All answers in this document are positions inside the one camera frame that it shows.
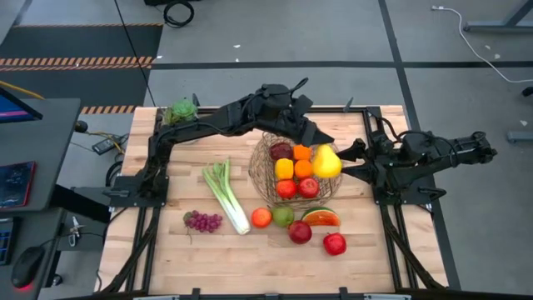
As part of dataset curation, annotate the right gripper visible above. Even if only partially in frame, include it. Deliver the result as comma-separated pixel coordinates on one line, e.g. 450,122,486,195
336,131,421,187

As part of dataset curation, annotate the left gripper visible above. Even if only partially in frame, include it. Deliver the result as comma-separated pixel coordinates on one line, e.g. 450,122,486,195
253,82,336,146

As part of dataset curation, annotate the orange fruit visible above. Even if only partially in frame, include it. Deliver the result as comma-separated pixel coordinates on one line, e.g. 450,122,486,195
292,144,313,162
293,159,314,180

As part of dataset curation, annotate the yellow pear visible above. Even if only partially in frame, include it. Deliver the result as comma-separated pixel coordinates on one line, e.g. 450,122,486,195
311,143,343,180

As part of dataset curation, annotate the dark plum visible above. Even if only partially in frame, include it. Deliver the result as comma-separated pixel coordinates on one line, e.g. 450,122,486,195
268,142,294,163

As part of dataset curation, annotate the yellow bell pepper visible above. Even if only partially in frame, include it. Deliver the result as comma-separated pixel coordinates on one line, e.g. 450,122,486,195
274,157,295,181

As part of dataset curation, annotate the bright red apple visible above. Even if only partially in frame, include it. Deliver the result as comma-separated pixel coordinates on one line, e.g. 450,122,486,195
297,177,321,199
322,232,348,257

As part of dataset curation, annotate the red tomato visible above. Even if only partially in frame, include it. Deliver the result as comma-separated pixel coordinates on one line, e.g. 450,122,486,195
276,178,298,200

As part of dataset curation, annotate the watermelon slice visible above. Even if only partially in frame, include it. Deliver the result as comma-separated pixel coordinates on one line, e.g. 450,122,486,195
301,206,342,228

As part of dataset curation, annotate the speckled green fruit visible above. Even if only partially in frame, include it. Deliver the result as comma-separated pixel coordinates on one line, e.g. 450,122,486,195
271,205,296,228

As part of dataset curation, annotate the dark red apple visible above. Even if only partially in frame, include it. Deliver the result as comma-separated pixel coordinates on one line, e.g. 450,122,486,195
288,220,313,245

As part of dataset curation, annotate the orange-red peach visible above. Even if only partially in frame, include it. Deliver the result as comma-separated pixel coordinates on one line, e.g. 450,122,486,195
251,207,273,229

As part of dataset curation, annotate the succulent in patterned white pot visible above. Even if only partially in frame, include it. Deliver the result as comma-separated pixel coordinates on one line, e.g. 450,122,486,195
162,98,200,126

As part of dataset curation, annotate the purple grape bunch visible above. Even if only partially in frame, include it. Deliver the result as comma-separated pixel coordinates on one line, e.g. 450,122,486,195
182,210,224,245

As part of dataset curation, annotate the grey block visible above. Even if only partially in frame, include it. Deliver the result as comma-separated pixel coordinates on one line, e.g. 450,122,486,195
506,130,533,144

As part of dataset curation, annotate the grey table leg base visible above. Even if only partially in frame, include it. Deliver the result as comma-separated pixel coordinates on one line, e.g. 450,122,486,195
462,0,533,34

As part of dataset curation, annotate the black power adapter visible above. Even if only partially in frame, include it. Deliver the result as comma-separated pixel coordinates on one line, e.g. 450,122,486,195
92,133,126,156

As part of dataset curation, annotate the black hazard-striped floor mat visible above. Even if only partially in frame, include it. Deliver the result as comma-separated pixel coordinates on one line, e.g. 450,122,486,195
0,22,164,116

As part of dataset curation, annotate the silver carabiner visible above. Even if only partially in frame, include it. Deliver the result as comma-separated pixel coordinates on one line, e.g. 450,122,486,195
68,215,87,248

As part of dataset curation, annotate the dark grey desk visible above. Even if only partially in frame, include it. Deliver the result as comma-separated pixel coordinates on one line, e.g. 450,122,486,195
0,97,82,300

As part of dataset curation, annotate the computer monitor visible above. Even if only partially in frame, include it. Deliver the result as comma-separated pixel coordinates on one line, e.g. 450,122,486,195
0,86,44,124

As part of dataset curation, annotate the red-edged tablet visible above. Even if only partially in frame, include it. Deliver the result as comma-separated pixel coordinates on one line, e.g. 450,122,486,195
0,161,37,209

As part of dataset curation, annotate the black computer mouse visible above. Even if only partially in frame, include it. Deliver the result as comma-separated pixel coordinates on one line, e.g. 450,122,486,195
10,245,46,289

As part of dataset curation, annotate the black keyboard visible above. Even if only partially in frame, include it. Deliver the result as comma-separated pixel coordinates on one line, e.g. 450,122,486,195
0,219,16,267

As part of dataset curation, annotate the black aluminium table frame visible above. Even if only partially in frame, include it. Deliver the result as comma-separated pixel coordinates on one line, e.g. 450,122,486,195
97,97,451,300

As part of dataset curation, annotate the wire basket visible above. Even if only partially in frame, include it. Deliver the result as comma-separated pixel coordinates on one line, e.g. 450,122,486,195
248,131,345,211

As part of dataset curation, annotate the white cable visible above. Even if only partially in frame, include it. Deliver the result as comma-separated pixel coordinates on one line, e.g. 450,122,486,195
431,4,533,84

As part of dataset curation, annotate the coiled black cable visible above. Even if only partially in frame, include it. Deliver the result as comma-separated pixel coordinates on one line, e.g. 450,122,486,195
162,0,196,29

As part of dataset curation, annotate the long thin black cable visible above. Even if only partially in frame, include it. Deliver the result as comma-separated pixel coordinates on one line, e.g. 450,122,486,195
113,0,158,109

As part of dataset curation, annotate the yellow cable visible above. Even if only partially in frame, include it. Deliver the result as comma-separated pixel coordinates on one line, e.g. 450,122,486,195
0,80,45,101

